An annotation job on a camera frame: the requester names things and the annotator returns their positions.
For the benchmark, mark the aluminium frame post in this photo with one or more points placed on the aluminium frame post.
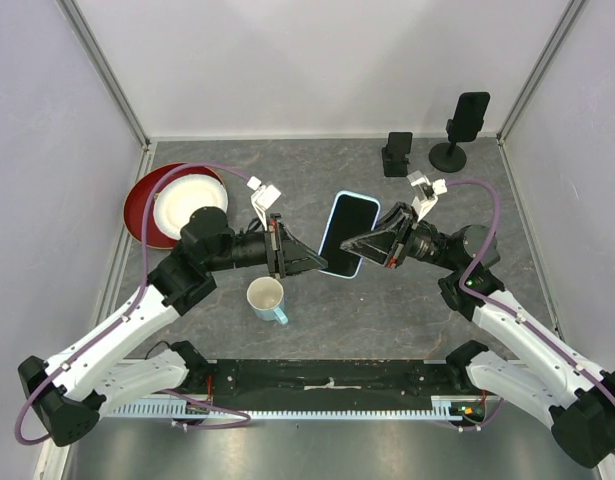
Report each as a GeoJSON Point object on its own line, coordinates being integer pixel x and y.
{"type": "Point", "coordinates": [93, 50]}
{"type": "Point", "coordinates": [572, 11]}

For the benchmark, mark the white round plate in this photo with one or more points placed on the white round plate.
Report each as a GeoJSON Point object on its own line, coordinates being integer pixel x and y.
{"type": "Point", "coordinates": [176, 203]}

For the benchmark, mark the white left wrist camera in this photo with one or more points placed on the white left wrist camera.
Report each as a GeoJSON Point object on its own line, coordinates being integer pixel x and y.
{"type": "Point", "coordinates": [262, 198]}

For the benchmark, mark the aluminium frame post left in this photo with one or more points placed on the aluminium frame post left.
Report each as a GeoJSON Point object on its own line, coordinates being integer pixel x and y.
{"type": "Point", "coordinates": [93, 50]}

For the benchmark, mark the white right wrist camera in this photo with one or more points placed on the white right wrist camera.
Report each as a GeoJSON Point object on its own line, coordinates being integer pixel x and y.
{"type": "Point", "coordinates": [425, 193]}

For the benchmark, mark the light blue mug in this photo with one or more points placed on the light blue mug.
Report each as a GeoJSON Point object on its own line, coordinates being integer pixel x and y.
{"type": "Point", "coordinates": [265, 295]}

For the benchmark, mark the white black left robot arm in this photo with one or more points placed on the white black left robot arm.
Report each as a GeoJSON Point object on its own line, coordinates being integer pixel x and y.
{"type": "Point", "coordinates": [73, 389]}

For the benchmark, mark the black round-base phone holder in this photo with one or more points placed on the black round-base phone holder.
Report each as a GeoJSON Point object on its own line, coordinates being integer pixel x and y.
{"type": "Point", "coordinates": [448, 157]}

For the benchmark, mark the aluminium frame post right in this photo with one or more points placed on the aluminium frame post right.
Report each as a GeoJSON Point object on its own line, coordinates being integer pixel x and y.
{"type": "Point", "coordinates": [572, 11]}

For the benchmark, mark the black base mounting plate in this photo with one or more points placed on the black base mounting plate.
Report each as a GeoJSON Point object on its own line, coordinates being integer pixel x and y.
{"type": "Point", "coordinates": [302, 384]}

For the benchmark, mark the black folding phone stand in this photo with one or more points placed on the black folding phone stand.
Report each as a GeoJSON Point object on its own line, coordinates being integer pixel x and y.
{"type": "Point", "coordinates": [395, 154]}

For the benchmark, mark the red round tray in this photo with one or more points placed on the red round tray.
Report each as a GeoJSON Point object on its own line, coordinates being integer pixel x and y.
{"type": "Point", "coordinates": [137, 199]}

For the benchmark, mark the black phone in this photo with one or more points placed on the black phone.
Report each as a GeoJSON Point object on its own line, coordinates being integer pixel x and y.
{"type": "Point", "coordinates": [468, 119]}

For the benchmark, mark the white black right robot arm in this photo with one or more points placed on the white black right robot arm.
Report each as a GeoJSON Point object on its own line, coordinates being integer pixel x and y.
{"type": "Point", "coordinates": [573, 397]}

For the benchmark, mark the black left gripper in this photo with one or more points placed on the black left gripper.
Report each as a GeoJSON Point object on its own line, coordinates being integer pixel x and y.
{"type": "Point", "coordinates": [286, 254]}

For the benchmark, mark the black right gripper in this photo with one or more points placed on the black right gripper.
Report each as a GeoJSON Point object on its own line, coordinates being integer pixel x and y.
{"type": "Point", "coordinates": [375, 247]}

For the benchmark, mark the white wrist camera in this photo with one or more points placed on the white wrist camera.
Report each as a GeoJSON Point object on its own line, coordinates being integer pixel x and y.
{"type": "Point", "coordinates": [262, 198]}
{"type": "Point", "coordinates": [425, 193]}

